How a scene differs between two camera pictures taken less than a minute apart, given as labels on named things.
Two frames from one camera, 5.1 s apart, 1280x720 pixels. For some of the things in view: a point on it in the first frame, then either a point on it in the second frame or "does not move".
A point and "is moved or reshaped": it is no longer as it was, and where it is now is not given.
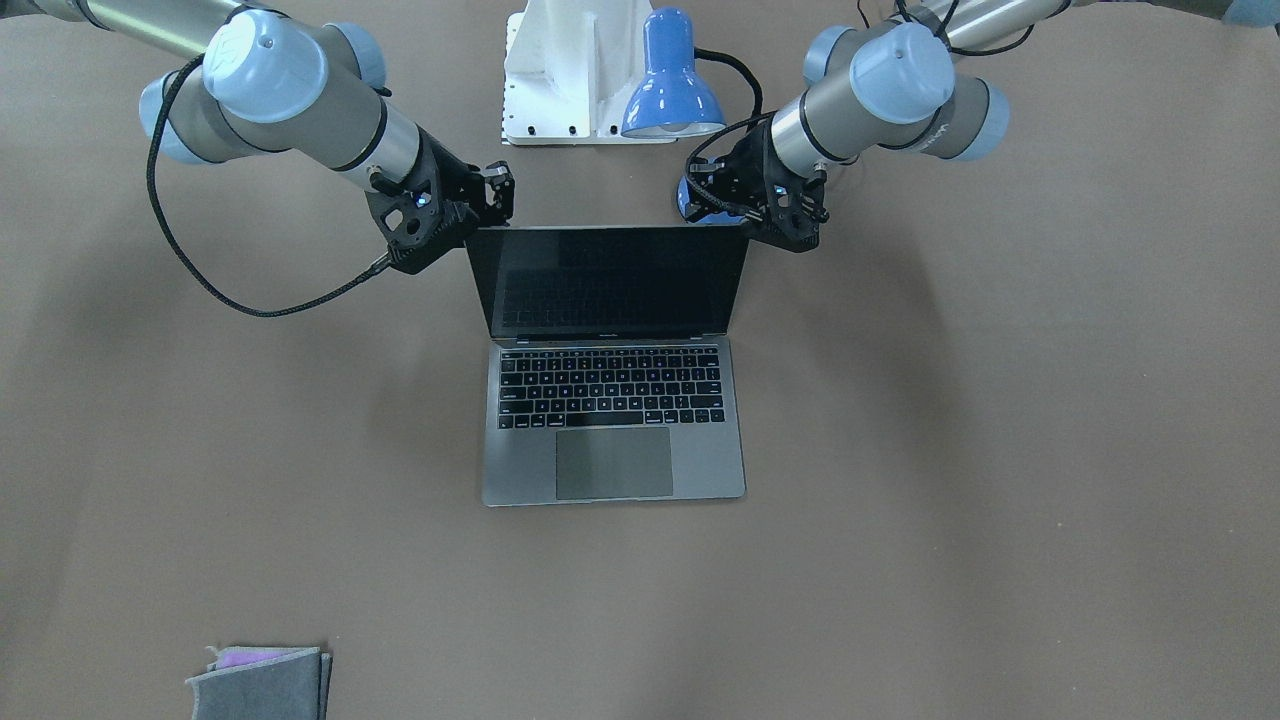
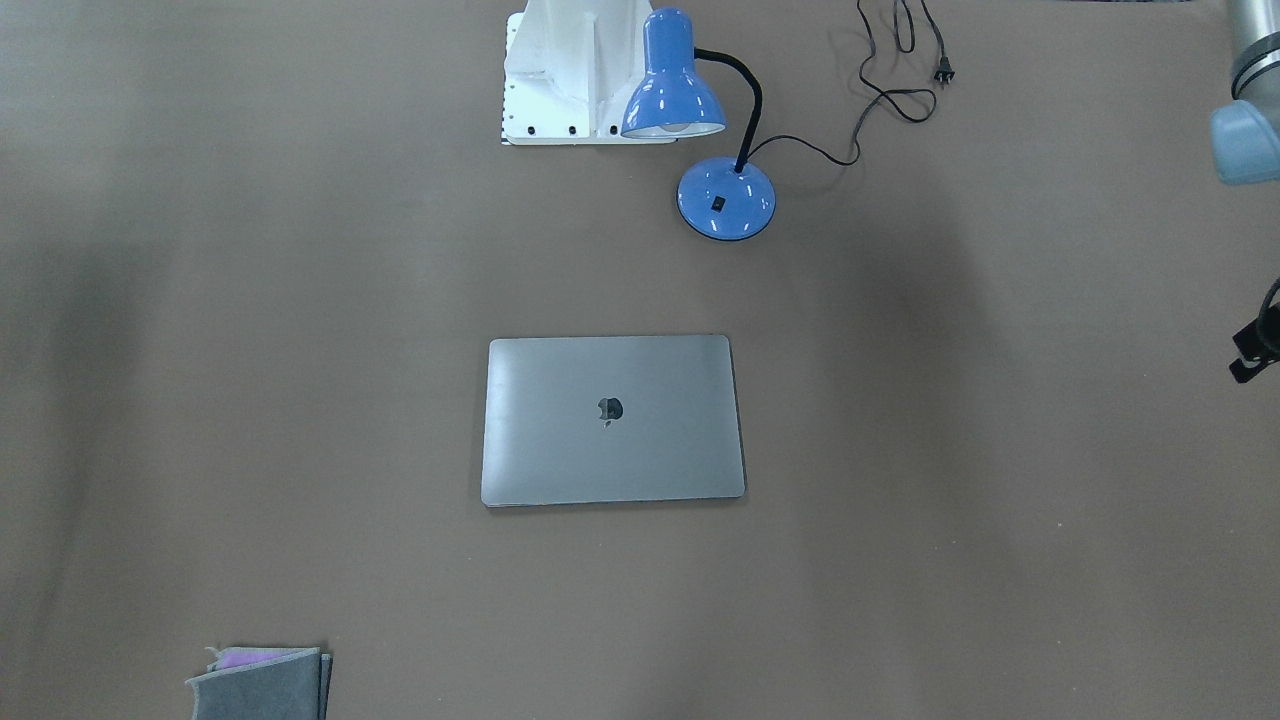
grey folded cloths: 264,683 does not move
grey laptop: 609,373 is moved or reshaped
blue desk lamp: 673,99 does not move
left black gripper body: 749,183 → 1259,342
